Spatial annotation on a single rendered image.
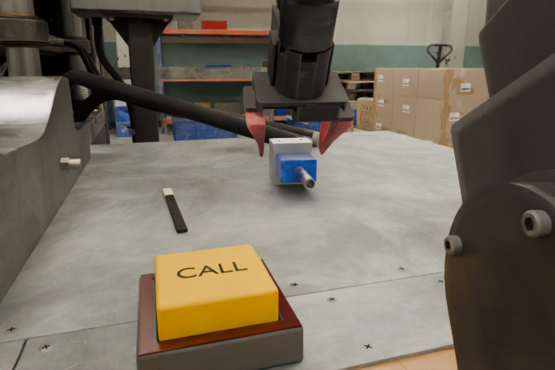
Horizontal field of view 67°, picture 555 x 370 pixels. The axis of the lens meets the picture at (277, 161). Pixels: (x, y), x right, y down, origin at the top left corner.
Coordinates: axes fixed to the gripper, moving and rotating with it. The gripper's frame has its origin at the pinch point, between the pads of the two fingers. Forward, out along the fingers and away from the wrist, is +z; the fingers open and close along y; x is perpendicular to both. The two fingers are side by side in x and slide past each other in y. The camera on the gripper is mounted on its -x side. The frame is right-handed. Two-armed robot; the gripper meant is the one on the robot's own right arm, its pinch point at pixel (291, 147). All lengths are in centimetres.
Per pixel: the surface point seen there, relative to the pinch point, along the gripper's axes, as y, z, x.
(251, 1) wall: -56, 224, -621
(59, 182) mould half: 26.3, -0.8, 5.6
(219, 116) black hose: 8.7, 10.0, -20.6
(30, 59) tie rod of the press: 46, 11, -42
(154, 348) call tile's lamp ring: 12.8, -14.8, 31.2
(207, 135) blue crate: 16, 220, -279
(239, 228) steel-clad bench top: 7.7, -3.5, 15.4
